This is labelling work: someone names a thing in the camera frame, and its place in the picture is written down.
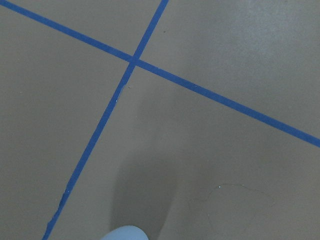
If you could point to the light blue plastic cup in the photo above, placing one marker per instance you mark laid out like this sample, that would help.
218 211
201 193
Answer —
128 232

